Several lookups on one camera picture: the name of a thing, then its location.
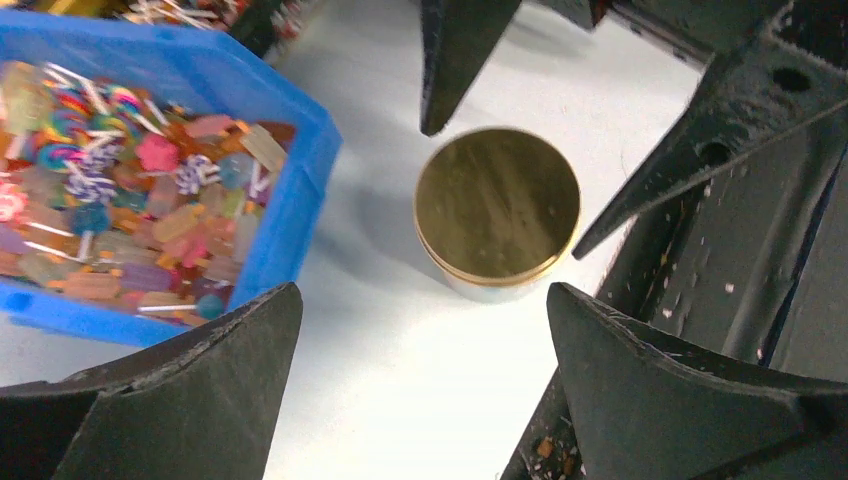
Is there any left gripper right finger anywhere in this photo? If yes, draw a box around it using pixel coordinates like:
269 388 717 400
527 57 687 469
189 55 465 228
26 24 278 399
547 283 847 479

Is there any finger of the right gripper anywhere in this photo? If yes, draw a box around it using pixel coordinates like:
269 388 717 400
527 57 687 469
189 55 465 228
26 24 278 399
573 6 847 259
419 0 520 137

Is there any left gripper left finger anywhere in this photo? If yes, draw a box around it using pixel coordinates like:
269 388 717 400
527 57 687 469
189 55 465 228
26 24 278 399
1 283 303 479

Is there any round gold jar lid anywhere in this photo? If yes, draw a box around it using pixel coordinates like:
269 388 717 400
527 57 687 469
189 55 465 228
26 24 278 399
413 127 581 288

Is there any clear plastic jar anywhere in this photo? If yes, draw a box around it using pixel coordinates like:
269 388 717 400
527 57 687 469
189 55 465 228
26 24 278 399
442 270 550 304

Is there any blue plastic candy bin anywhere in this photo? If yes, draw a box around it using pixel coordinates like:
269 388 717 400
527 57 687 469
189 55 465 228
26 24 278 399
1 8 342 347

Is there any tin of stick candies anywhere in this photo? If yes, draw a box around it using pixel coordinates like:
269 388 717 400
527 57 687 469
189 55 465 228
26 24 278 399
1 0 323 63

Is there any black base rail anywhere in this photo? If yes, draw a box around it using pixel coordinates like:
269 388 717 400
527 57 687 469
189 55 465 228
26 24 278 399
503 122 847 479

